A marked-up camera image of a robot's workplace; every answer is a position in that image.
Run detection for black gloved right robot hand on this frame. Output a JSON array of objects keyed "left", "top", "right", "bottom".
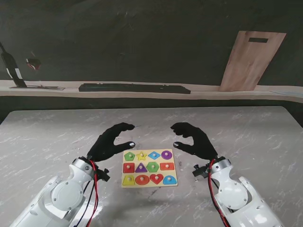
[{"left": 170, "top": 122, "right": 219, "bottom": 162}]

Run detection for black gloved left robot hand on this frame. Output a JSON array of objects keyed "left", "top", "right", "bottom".
[{"left": 87, "top": 122, "right": 136, "bottom": 164}]

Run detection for purple triangle puzzle piece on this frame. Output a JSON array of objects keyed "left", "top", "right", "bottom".
[{"left": 135, "top": 162, "right": 149, "bottom": 173}]

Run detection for yellow trapezoid puzzle piece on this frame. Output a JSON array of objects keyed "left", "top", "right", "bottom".
[{"left": 122, "top": 175, "right": 136, "bottom": 186}]

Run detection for blue dome puzzle piece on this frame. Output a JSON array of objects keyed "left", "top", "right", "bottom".
[{"left": 162, "top": 175, "right": 178, "bottom": 185}]

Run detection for orange oval puzzle piece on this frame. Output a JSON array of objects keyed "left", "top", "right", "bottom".
[{"left": 135, "top": 175, "right": 150, "bottom": 185}]

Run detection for red heart puzzle piece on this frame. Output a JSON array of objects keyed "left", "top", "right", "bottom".
[{"left": 150, "top": 174, "right": 164, "bottom": 185}]

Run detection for wooden shape puzzle board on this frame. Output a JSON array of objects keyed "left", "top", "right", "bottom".
[{"left": 121, "top": 148, "right": 179, "bottom": 189}]

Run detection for wooden cutting board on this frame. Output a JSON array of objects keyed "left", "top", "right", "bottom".
[{"left": 218, "top": 30, "right": 287, "bottom": 92}]

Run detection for black keyboard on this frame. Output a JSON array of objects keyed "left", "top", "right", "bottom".
[{"left": 78, "top": 82, "right": 191, "bottom": 95}]

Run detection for long wooden shelf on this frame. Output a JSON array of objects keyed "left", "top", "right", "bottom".
[{"left": 0, "top": 79, "right": 303, "bottom": 104}]

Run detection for thin flat wooden plate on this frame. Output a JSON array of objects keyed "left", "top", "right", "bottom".
[{"left": 9, "top": 85, "right": 66, "bottom": 91}]

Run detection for black bottle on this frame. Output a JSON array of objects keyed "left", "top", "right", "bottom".
[{"left": 0, "top": 42, "right": 28, "bottom": 88}]

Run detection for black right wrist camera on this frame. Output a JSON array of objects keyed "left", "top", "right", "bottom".
[{"left": 192, "top": 164, "right": 210, "bottom": 178}]

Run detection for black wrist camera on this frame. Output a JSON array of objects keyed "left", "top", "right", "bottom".
[
  {"left": 96, "top": 168, "right": 111, "bottom": 183},
  {"left": 192, "top": 164, "right": 210, "bottom": 178}
]

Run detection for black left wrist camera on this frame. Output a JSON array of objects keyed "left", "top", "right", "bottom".
[{"left": 96, "top": 168, "right": 111, "bottom": 183}]

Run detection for left arm red black cables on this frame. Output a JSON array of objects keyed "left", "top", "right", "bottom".
[{"left": 75, "top": 158, "right": 99, "bottom": 227}]

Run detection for arm red black cables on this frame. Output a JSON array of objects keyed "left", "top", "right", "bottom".
[
  {"left": 207, "top": 158, "right": 232, "bottom": 227},
  {"left": 75, "top": 158, "right": 99, "bottom": 227}
]

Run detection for right arm red black cables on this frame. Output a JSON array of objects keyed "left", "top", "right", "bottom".
[{"left": 207, "top": 158, "right": 232, "bottom": 227}]

